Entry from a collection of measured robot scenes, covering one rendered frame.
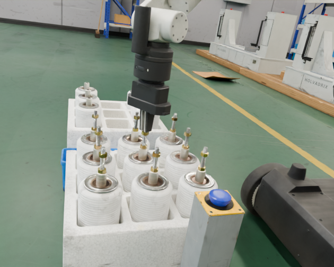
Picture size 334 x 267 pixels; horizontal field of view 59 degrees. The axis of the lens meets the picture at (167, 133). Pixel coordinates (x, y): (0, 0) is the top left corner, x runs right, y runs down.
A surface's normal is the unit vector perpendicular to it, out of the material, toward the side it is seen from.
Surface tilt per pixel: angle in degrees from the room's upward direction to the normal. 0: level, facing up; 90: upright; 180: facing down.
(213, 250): 90
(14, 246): 0
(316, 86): 90
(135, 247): 90
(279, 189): 46
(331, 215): 0
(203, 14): 90
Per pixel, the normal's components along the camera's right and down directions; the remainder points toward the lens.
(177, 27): 0.77, 0.33
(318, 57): -0.96, -0.03
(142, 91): -0.59, 0.22
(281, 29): 0.25, 0.40
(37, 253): 0.14, -0.92
